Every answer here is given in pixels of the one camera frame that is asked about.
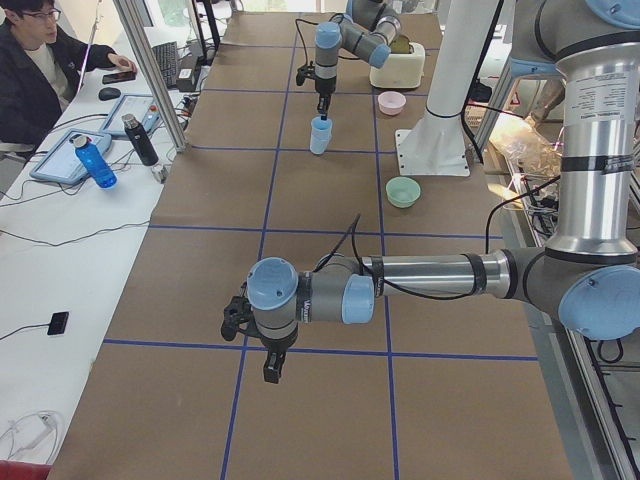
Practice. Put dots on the teach pendant tablet far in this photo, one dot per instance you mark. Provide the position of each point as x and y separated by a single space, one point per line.
142 107

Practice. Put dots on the brown toast slice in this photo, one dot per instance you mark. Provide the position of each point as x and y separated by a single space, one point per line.
401 45

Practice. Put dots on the black smartphone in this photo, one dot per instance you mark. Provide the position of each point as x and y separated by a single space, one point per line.
118 77

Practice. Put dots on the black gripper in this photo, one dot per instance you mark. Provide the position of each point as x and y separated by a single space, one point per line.
323 89
274 350

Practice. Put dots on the light blue cup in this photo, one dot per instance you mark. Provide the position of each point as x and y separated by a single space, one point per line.
321 126
319 144

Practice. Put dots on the aluminium frame post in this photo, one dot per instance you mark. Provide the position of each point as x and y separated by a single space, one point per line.
132 24

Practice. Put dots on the black keyboard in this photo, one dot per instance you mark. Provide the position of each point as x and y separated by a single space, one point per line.
166 56

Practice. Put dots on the clear plastic bag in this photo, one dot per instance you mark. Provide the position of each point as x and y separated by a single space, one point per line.
523 147

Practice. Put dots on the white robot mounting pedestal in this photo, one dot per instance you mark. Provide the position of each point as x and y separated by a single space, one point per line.
435 146

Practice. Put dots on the black computer mouse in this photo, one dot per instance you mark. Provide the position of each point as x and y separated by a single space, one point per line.
109 93

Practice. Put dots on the blue water bottle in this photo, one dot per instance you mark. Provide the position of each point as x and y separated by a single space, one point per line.
92 160

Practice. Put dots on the pink plastic bowl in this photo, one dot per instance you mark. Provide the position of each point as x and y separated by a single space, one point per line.
391 103

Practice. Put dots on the small black puck device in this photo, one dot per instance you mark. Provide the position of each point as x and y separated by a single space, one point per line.
58 323

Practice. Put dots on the teach pendant tablet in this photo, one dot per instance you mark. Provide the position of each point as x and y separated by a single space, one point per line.
142 107
61 165

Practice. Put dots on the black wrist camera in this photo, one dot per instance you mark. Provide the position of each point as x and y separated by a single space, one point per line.
238 317
304 73

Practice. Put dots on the seated person black jacket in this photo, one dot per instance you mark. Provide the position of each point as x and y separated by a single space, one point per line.
40 69

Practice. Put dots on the black thermos bottle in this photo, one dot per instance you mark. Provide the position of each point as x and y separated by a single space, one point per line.
139 139

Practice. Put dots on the white charger with cable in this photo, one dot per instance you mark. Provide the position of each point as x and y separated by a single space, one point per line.
33 438

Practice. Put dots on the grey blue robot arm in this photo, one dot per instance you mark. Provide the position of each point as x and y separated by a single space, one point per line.
585 275
366 30

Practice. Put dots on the cream white toaster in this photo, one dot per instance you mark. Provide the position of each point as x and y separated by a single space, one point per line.
400 72

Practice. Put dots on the teach pendant tablet near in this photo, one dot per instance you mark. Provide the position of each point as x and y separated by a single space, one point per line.
61 165

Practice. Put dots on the green plastic bowl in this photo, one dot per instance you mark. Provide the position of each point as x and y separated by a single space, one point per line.
402 192

